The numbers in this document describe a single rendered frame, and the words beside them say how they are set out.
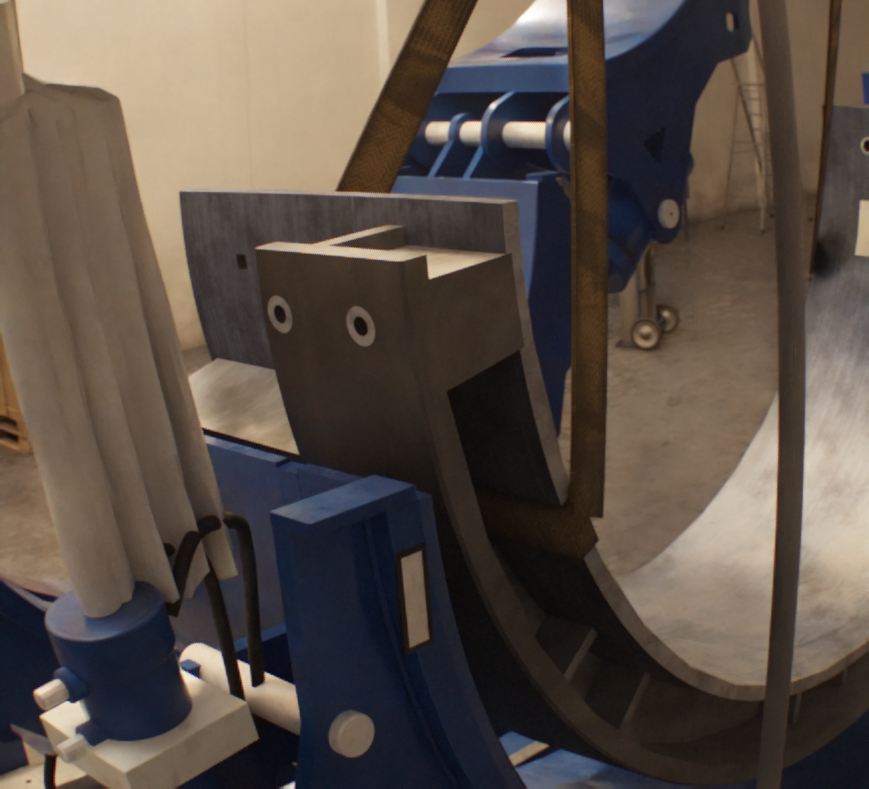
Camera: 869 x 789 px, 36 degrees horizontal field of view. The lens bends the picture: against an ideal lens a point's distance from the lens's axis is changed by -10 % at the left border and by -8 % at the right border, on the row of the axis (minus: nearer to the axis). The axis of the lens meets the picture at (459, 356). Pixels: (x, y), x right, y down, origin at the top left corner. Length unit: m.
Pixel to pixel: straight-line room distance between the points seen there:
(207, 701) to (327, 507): 0.29
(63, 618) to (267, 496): 0.41
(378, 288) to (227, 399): 0.54
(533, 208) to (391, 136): 2.37
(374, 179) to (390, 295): 0.67
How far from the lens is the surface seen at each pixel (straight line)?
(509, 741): 4.20
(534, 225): 4.60
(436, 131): 5.16
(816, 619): 2.91
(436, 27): 2.24
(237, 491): 1.88
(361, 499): 1.56
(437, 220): 1.78
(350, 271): 1.65
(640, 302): 11.39
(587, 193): 1.94
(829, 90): 3.41
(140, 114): 12.08
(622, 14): 5.39
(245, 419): 2.02
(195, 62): 12.44
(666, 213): 5.19
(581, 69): 1.99
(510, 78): 5.01
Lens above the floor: 2.61
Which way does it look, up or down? 13 degrees down
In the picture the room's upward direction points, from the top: 4 degrees counter-clockwise
